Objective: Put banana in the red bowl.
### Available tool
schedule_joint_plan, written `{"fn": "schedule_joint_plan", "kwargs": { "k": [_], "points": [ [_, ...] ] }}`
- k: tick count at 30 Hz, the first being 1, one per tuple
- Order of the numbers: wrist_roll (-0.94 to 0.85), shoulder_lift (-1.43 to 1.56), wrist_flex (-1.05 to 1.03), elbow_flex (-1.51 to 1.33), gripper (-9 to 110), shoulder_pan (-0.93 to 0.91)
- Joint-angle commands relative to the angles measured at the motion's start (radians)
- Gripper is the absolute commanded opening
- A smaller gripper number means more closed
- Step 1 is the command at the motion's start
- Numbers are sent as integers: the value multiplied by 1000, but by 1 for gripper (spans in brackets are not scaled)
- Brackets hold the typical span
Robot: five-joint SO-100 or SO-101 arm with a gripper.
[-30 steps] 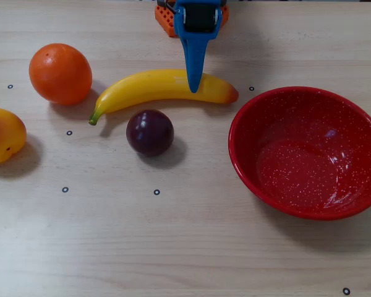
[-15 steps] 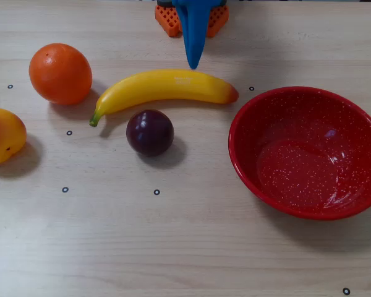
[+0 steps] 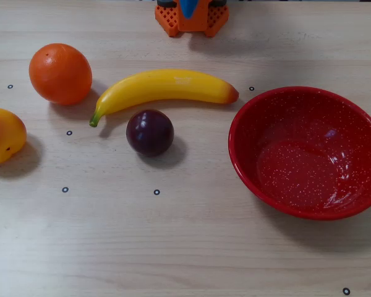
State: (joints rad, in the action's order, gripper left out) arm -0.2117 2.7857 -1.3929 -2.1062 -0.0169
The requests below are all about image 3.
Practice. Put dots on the dark purple toy plum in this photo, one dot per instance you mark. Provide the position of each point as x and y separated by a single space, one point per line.
150 133

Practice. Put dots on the red speckled bowl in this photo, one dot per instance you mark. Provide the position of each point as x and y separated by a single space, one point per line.
296 173

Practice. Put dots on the orange robot base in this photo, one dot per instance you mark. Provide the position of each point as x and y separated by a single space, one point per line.
165 18

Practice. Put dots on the orange toy fruit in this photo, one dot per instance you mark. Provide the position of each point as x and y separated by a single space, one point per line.
60 74

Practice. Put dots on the yellow toy banana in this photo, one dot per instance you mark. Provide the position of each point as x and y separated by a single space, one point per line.
148 88

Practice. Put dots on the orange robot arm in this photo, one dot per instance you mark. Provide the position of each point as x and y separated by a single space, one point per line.
193 24

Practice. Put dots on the yellow orange toy peach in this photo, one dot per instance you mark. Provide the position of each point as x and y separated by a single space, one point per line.
3 136

